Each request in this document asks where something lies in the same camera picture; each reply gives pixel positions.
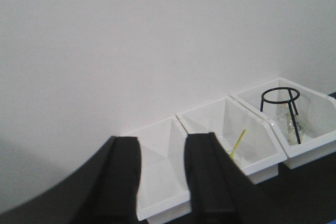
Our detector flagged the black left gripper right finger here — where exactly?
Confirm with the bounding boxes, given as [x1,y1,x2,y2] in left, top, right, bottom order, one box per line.
[184,132,253,223]

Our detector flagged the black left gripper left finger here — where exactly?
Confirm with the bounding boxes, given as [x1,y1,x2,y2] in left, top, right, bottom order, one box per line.
[70,136,141,223]

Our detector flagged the left white storage bin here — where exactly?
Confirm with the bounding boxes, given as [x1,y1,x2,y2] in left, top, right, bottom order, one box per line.
[124,116,191,223]

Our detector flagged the white storage bin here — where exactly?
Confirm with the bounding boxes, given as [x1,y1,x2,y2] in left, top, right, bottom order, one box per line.
[124,116,191,223]
[231,77,335,169]
[177,97,287,184]

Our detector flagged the middle white storage bin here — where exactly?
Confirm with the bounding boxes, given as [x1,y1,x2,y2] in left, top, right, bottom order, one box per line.
[177,97,287,184]

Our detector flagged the yellow green plastic droppers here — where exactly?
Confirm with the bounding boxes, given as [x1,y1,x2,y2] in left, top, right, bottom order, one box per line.
[229,129,247,159]

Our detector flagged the glass flask in bin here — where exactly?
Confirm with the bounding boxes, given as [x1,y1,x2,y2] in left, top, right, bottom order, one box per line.
[272,95,309,145]

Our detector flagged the right white storage bin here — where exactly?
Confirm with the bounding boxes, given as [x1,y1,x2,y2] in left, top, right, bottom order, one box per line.
[231,77,335,169]

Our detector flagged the black wire tripod stand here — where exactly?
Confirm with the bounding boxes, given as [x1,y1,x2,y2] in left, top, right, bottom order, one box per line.
[260,87,301,144]

